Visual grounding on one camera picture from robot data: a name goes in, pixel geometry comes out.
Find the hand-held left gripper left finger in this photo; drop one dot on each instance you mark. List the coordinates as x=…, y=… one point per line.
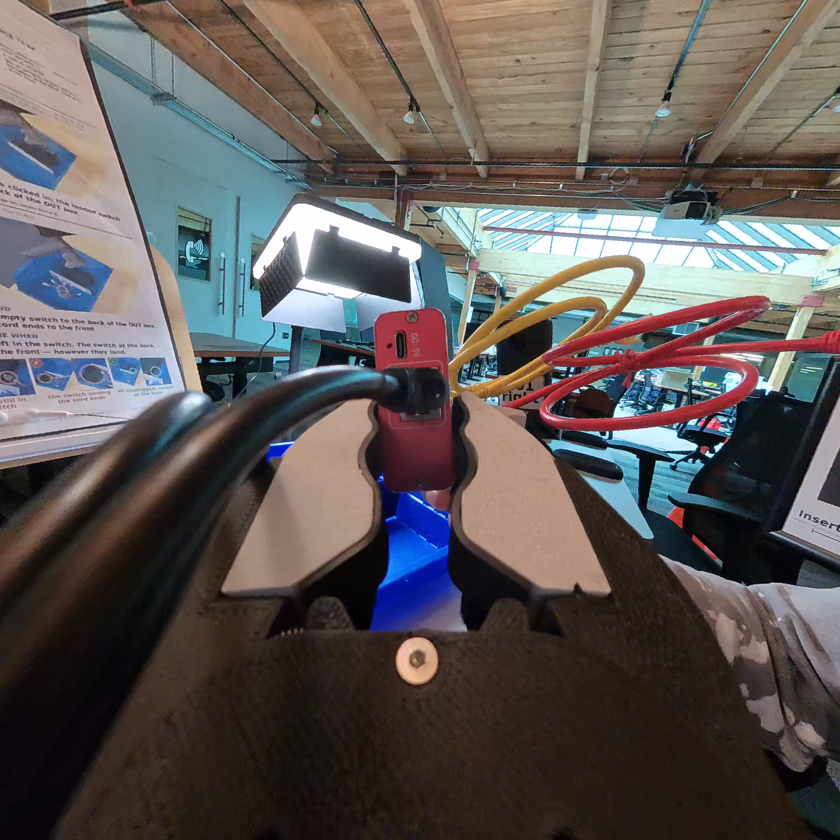
x=308, y=512

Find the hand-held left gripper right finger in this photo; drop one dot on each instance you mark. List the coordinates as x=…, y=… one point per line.
x=525, y=512

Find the blue plastic bin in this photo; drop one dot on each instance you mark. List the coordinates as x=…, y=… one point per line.
x=413, y=564

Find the red ethernet switch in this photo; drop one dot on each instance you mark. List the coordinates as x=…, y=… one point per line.
x=417, y=453

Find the person's right forearm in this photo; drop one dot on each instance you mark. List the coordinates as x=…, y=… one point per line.
x=774, y=630

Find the black chair armrest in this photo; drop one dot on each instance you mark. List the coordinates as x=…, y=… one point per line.
x=581, y=439
x=597, y=467

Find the brown office desk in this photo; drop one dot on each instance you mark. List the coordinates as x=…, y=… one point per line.
x=236, y=341

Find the studio light panel on stand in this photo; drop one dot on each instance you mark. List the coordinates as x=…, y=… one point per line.
x=354, y=262

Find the ceiling projector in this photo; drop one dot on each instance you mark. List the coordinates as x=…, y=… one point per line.
x=686, y=213

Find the black office chair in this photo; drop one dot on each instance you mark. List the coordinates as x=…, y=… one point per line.
x=735, y=485

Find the white printed sign board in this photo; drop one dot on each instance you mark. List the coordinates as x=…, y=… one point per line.
x=820, y=512

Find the instruction sheet on stand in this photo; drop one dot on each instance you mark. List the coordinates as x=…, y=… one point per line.
x=65, y=197

